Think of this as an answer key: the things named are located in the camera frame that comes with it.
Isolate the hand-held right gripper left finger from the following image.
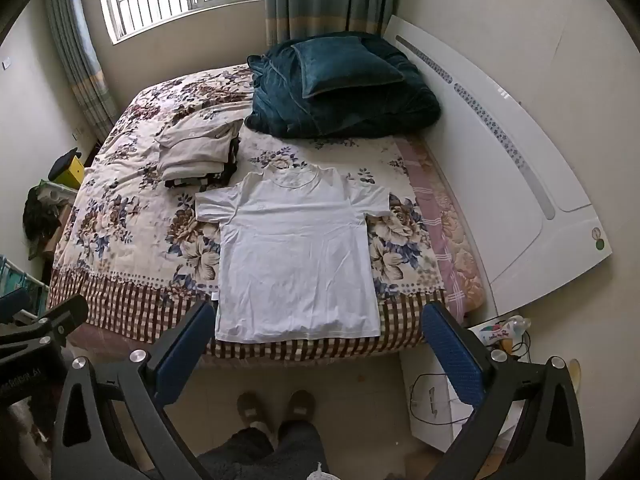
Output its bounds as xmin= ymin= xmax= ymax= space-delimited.
xmin=50 ymin=300 xmax=218 ymax=480

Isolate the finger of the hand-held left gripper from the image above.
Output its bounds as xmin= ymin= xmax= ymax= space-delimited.
xmin=0 ymin=287 xmax=33 ymax=326
xmin=0 ymin=294 xmax=90 ymax=356

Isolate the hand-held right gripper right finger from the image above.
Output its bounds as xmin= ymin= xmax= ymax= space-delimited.
xmin=421 ymin=302 xmax=587 ymax=480

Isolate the white t-shirt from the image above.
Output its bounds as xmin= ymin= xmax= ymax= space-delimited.
xmin=194 ymin=162 xmax=392 ymax=345

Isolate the dark clothes pile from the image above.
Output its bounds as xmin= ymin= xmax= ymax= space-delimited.
xmin=22 ymin=185 xmax=63 ymax=256

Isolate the blue drying rack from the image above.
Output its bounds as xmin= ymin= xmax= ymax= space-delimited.
xmin=0 ymin=255 xmax=51 ymax=293

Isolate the colourful small packet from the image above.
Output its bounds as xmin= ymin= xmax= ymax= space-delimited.
xmin=479 ymin=324 xmax=507 ymax=347

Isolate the clear plastic bottle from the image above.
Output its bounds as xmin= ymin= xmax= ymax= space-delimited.
xmin=492 ymin=315 xmax=532 ymax=347

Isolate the white nightstand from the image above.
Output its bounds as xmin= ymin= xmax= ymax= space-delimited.
xmin=400 ymin=320 xmax=531 ymax=456

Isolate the brown slipper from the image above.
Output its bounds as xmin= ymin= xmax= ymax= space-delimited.
xmin=284 ymin=389 xmax=317 ymax=427
xmin=236 ymin=391 xmax=275 ymax=433

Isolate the white plastic basket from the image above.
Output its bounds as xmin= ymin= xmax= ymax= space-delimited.
xmin=37 ymin=182 xmax=79 ymax=207

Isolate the floral bedspread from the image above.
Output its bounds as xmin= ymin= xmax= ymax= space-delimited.
xmin=47 ymin=64 xmax=451 ymax=361

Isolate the beige round object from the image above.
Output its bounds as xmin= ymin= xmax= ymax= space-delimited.
xmin=567 ymin=359 xmax=584 ymax=397

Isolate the yellow box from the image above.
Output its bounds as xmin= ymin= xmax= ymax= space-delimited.
xmin=54 ymin=155 xmax=89 ymax=190

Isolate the person's right leg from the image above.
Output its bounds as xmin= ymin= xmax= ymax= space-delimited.
xmin=272 ymin=420 xmax=331 ymax=480

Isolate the white headboard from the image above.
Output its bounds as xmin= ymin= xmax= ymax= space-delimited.
xmin=382 ymin=14 xmax=606 ymax=316

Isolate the beige folded garment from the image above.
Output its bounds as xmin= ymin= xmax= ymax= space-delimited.
xmin=155 ymin=109 xmax=241 ymax=181

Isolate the teal duvet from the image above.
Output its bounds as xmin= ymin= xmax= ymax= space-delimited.
xmin=243 ymin=32 xmax=442 ymax=138

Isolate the teal pillow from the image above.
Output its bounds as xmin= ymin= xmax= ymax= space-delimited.
xmin=291 ymin=36 xmax=405 ymax=100

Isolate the black cable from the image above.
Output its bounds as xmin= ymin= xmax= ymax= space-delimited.
xmin=409 ymin=372 xmax=473 ymax=423

